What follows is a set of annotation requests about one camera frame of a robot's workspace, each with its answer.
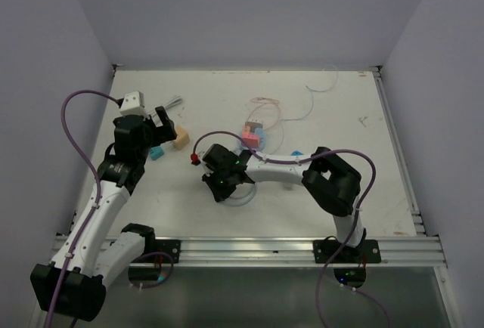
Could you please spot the white charger plug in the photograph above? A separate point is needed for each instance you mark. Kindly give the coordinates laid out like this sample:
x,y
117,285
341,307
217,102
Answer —
x,y
288,186

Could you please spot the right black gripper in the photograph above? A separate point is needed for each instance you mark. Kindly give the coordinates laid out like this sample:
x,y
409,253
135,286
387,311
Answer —
x,y
220,193

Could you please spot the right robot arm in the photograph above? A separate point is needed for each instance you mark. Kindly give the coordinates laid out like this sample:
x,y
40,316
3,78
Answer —
x,y
330,180

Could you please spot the aluminium rail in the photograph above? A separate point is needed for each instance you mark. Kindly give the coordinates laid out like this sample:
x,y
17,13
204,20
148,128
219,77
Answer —
x,y
304,252
409,190

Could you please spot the pink cube plug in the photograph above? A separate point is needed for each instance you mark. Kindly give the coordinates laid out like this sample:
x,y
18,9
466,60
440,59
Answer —
x,y
250,138

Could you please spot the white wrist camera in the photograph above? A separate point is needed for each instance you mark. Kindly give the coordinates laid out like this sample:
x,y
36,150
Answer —
x,y
133,104
197,158

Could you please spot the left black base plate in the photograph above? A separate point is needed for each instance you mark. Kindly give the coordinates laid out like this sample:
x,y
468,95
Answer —
x,y
171,247

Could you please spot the aluminium front rail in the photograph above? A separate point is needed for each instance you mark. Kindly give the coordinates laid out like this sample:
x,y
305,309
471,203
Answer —
x,y
304,252

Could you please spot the teal power strip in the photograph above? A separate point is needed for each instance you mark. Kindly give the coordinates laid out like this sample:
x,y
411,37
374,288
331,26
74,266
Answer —
x,y
156,153

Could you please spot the tan wooden socket cube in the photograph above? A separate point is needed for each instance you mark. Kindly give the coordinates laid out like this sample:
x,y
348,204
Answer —
x,y
182,139

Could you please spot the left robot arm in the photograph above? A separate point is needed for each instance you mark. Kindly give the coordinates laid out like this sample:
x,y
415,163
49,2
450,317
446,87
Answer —
x,y
75,281

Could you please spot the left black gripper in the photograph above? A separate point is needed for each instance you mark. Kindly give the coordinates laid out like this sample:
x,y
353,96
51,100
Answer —
x,y
162,133

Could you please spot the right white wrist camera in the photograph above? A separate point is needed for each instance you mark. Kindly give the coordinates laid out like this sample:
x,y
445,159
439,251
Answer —
x,y
197,158

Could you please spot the light blue round socket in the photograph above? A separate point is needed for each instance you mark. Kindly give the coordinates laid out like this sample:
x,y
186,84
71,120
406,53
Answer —
x,y
263,137

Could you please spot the right side aluminium rail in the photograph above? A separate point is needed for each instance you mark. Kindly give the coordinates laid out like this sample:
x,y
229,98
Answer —
x,y
409,190

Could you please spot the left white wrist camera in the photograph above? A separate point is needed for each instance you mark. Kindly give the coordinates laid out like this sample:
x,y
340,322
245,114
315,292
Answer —
x,y
133,104

